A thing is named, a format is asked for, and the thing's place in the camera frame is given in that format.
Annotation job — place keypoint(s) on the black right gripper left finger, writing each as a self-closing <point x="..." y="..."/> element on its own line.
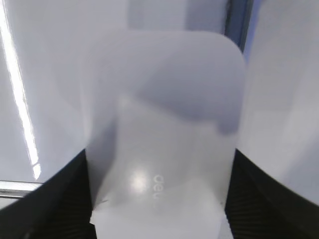
<point x="61" y="208"/>

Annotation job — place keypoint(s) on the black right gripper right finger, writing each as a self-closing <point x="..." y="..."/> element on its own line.
<point x="259" y="207"/>

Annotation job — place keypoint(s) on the white whiteboard eraser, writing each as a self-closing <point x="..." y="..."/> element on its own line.
<point x="162" y="112"/>

